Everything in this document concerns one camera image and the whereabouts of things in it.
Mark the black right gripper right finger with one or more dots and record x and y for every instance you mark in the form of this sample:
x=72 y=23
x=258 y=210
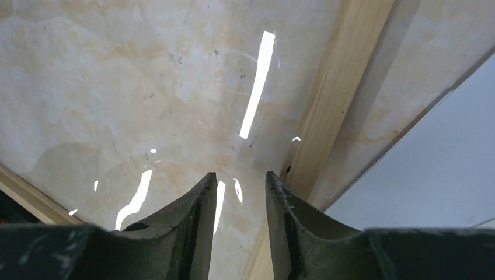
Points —
x=307 y=244

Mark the white paper sheet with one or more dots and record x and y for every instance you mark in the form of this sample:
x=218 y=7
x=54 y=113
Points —
x=440 y=174

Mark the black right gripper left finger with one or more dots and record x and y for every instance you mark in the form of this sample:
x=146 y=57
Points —
x=175 y=242

